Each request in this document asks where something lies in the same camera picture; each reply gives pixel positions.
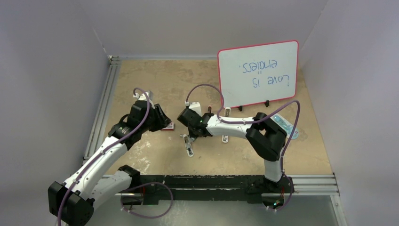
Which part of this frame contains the red staple box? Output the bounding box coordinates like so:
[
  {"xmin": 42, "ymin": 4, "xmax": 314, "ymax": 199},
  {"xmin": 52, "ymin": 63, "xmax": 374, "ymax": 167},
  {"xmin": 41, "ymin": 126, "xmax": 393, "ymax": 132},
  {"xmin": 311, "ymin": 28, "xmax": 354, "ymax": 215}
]
[{"xmin": 162, "ymin": 122, "xmax": 175, "ymax": 131}]

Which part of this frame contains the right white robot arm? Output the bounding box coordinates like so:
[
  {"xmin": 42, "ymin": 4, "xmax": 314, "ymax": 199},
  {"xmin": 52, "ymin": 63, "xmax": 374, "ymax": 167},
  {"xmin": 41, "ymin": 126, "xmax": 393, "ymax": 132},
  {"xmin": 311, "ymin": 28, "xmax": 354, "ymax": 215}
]
[{"xmin": 177, "ymin": 108, "xmax": 288, "ymax": 192}]

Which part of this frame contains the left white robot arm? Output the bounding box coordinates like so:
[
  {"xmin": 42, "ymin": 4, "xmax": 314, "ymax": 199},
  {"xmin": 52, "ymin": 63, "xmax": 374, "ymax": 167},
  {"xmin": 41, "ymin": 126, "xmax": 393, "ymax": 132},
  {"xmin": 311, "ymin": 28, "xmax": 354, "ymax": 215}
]
[{"xmin": 48, "ymin": 100, "xmax": 171, "ymax": 226}]

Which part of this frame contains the red-framed whiteboard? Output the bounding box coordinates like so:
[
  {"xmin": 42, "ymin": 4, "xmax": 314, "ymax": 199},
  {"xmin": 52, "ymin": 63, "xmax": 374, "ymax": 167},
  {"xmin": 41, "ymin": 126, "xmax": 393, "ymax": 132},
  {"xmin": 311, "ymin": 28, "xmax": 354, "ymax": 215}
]
[{"xmin": 217, "ymin": 40, "xmax": 299, "ymax": 108}]

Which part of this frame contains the blue patterned oval case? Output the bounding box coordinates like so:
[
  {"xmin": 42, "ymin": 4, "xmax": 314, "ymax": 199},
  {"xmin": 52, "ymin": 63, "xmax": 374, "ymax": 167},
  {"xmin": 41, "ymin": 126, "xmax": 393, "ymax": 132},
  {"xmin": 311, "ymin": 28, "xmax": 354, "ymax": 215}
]
[{"xmin": 271, "ymin": 113, "xmax": 294, "ymax": 138}]

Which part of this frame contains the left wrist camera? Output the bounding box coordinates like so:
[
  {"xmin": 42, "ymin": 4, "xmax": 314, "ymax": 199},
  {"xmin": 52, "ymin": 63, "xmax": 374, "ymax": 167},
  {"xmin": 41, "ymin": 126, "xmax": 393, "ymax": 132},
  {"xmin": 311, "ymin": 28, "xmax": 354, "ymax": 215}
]
[{"xmin": 134, "ymin": 90, "xmax": 155, "ymax": 108}]

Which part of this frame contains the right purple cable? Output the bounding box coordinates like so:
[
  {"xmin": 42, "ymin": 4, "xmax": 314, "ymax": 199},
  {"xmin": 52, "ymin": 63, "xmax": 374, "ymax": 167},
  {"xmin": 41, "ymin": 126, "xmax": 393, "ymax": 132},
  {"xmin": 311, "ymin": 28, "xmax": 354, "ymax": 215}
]
[{"xmin": 184, "ymin": 84, "xmax": 302, "ymax": 213}]

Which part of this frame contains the aluminium frame rail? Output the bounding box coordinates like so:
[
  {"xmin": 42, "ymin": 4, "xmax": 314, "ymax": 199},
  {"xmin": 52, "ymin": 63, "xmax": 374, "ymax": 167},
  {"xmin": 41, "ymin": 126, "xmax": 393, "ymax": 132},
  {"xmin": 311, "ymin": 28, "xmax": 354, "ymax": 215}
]
[{"xmin": 82, "ymin": 56, "xmax": 122, "ymax": 163}]

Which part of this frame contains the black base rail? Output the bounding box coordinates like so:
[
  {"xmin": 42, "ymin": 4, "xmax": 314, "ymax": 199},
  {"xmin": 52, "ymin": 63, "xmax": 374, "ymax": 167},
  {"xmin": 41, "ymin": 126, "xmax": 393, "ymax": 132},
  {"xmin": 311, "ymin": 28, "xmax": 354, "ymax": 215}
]
[{"xmin": 126, "ymin": 175, "xmax": 294, "ymax": 208}]

